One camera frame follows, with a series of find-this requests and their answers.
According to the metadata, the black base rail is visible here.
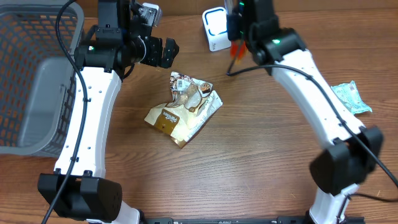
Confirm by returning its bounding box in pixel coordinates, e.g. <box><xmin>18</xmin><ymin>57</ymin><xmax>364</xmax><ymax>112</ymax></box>
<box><xmin>141</xmin><ymin>216</ymin><xmax>313</xmax><ymax>224</ymax></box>

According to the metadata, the white barcode scanner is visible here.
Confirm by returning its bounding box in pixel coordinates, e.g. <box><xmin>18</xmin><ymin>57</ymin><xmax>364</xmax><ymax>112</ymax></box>
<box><xmin>202</xmin><ymin>7</ymin><xmax>231</xmax><ymax>52</ymax></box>

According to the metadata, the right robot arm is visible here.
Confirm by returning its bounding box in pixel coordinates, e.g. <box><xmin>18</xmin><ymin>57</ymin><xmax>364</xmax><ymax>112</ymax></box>
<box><xmin>225</xmin><ymin>0</ymin><xmax>384</xmax><ymax>223</ymax></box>

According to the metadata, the teal wipes packet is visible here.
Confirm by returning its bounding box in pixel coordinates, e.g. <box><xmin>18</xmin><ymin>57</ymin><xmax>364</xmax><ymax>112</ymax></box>
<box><xmin>331</xmin><ymin>80</ymin><xmax>373</xmax><ymax>114</ymax></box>

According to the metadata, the white brown snack pouch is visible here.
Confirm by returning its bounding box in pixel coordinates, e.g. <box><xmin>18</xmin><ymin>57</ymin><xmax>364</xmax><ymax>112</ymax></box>
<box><xmin>144</xmin><ymin>72</ymin><xmax>223</xmax><ymax>148</ymax></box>

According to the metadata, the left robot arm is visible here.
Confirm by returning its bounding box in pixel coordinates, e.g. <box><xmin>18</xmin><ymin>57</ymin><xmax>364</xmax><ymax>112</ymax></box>
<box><xmin>38</xmin><ymin>0</ymin><xmax>179</xmax><ymax>224</ymax></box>

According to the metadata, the orange biscuit package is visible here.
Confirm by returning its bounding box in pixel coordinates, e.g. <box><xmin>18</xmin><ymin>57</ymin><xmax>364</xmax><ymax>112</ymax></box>
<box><xmin>229</xmin><ymin>39</ymin><xmax>248</xmax><ymax>64</ymax></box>

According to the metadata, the grey plastic shopping basket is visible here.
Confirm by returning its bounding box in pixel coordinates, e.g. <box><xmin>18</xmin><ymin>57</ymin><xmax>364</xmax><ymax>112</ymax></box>
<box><xmin>1</xmin><ymin>0</ymin><xmax>76</xmax><ymax>157</ymax></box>

